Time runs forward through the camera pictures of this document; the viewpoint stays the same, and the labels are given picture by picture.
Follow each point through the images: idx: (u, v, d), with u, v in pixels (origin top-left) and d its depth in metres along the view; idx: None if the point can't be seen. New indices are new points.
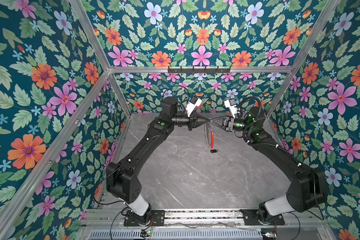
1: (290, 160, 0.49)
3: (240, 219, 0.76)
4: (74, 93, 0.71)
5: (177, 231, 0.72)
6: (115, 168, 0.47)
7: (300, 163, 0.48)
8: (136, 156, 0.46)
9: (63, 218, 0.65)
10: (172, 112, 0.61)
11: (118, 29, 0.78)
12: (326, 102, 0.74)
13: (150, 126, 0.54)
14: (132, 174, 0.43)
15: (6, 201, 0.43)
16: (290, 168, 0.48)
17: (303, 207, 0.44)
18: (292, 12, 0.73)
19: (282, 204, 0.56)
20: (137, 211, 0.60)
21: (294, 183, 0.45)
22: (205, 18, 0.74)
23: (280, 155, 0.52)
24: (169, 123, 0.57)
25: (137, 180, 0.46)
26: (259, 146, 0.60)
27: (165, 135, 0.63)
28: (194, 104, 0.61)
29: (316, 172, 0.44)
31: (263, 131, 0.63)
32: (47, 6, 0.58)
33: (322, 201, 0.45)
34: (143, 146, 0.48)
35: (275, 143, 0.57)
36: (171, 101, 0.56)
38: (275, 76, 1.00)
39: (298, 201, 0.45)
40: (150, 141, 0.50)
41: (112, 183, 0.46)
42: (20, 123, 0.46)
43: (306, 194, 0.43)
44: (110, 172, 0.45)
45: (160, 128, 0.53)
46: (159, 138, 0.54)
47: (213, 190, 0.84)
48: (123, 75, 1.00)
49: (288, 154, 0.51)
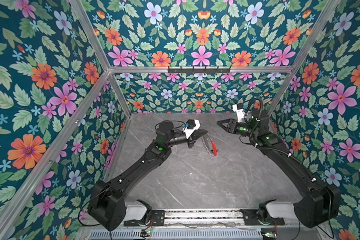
1: (303, 173, 0.45)
3: (240, 219, 0.76)
4: (74, 93, 0.71)
5: (177, 231, 0.72)
6: (103, 187, 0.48)
7: (314, 178, 0.44)
8: (127, 178, 0.45)
9: (63, 218, 0.65)
10: (169, 138, 0.60)
11: (118, 29, 0.78)
12: (325, 102, 0.75)
13: (148, 149, 0.55)
14: (119, 196, 0.40)
15: (6, 201, 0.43)
16: (303, 182, 0.44)
17: (313, 223, 0.42)
18: (292, 12, 0.73)
19: (287, 211, 0.54)
20: (134, 216, 0.59)
21: (307, 200, 0.42)
22: (205, 17, 0.74)
23: (293, 167, 0.47)
24: (166, 148, 0.57)
25: (122, 205, 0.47)
26: (268, 151, 0.55)
27: (161, 161, 0.58)
28: (193, 128, 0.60)
29: (331, 189, 0.41)
31: (274, 135, 0.57)
32: (47, 6, 0.58)
33: (334, 216, 0.43)
34: (136, 169, 0.47)
35: (287, 151, 0.52)
36: (166, 130, 0.53)
38: (275, 76, 1.00)
39: (309, 217, 0.43)
40: (145, 164, 0.50)
41: (95, 203, 0.43)
42: (20, 123, 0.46)
43: (318, 212, 0.40)
44: (97, 191, 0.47)
45: (156, 152, 0.54)
46: (155, 162, 0.54)
47: (213, 190, 0.84)
48: (123, 75, 1.00)
49: (300, 166, 0.47)
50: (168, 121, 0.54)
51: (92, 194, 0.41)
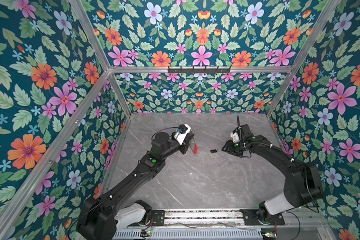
1: (284, 157, 0.52)
3: (240, 219, 0.76)
4: (74, 93, 0.71)
5: (177, 231, 0.72)
6: (92, 204, 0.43)
7: (292, 159, 0.51)
8: (118, 193, 0.44)
9: (63, 219, 0.65)
10: (165, 147, 0.58)
11: (118, 29, 0.78)
12: (325, 102, 0.75)
13: (141, 162, 0.54)
14: (109, 213, 0.41)
15: (6, 201, 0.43)
16: (284, 163, 0.50)
17: (300, 201, 0.44)
18: (292, 12, 0.73)
19: (281, 201, 0.56)
20: (134, 220, 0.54)
21: (289, 178, 0.47)
22: (205, 17, 0.74)
23: (275, 153, 0.55)
24: (160, 160, 0.57)
25: (114, 222, 0.45)
26: (254, 146, 0.64)
27: (154, 173, 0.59)
28: (186, 130, 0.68)
29: (308, 166, 0.47)
31: (259, 136, 0.67)
32: (47, 6, 0.58)
33: (319, 195, 0.45)
34: (129, 182, 0.47)
35: (269, 144, 0.60)
36: (161, 141, 0.54)
38: (275, 76, 1.00)
39: (295, 195, 0.46)
40: (138, 178, 0.49)
41: (84, 220, 0.42)
42: (20, 123, 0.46)
43: (301, 187, 0.44)
44: (86, 208, 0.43)
45: (150, 165, 0.54)
46: (148, 175, 0.53)
47: (213, 190, 0.84)
48: (123, 75, 1.00)
49: (281, 152, 0.54)
50: (165, 133, 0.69)
51: (81, 212, 0.39)
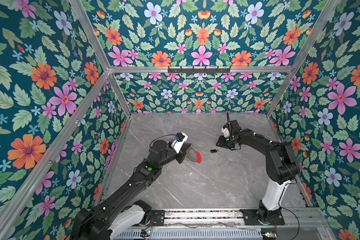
1: (264, 140, 0.60)
3: (241, 219, 0.76)
4: (74, 93, 0.71)
5: (177, 231, 0.72)
6: (85, 215, 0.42)
7: (271, 141, 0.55)
8: (112, 204, 0.43)
9: (63, 218, 0.65)
10: (161, 156, 0.60)
11: (118, 29, 0.78)
12: (325, 102, 0.75)
13: (137, 171, 0.54)
14: (102, 226, 0.40)
15: (6, 201, 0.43)
16: (264, 145, 0.58)
17: (278, 175, 0.51)
18: (292, 12, 0.73)
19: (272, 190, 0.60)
20: (134, 222, 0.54)
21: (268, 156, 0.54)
22: (205, 17, 0.74)
23: (257, 138, 0.64)
24: (156, 168, 0.56)
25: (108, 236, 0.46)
26: (242, 137, 0.72)
27: (150, 181, 0.56)
28: (183, 139, 0.67)
29: (284, 144, 0.54)
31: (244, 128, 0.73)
32: (47, 6, 0.58)
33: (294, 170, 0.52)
34: (124, 193, 0.47)
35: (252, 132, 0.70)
36: (159, 148, 0.54)
38: (275, 76, 1.00)
39: (274, 171, 0.52)
40: (132, 188, 0.49)
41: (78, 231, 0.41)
42: (20, 123, 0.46)
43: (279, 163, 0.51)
44: (79, 221, 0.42)
45: (145, 174, 0.53)
46: (143, 184, 0.52)
47: (213, 190, 0.84)
48: (123, 75, 1.00)
49: (262, 137, 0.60)
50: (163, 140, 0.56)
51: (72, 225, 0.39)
